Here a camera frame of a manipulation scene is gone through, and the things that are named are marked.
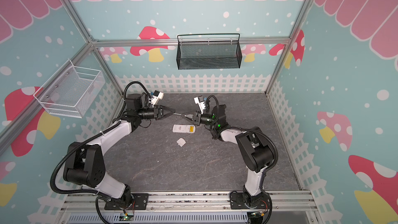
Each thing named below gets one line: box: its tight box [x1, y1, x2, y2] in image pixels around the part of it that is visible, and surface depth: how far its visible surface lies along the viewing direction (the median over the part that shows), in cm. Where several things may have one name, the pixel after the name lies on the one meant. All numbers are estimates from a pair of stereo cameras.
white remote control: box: [172, 124, 196, 134], surface depth 101 cm
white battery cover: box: [176, 137, 187, 148], surface depth 96 cm
